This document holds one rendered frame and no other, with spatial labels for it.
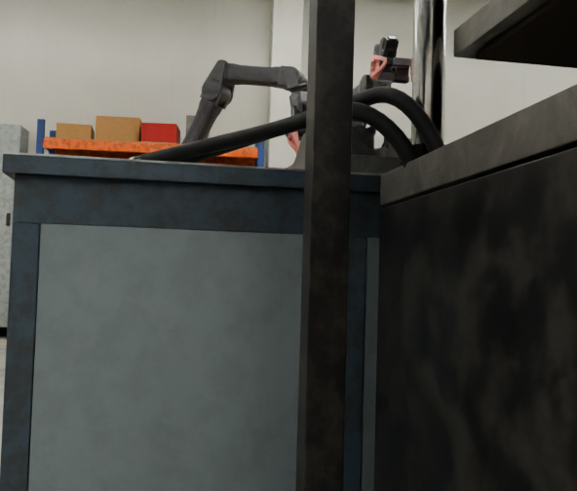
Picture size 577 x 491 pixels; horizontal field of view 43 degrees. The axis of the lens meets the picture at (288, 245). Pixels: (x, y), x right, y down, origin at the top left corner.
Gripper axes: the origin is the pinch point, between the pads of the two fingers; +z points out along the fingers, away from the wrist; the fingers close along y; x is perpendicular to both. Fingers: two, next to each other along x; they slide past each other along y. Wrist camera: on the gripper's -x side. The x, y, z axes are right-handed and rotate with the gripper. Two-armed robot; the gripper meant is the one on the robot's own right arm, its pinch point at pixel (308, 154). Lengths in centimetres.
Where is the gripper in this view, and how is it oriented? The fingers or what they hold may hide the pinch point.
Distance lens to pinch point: 210.1
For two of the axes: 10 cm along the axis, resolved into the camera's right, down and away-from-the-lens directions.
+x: -1.3, 3.9, 9.1
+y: 9.8, -0.7, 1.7
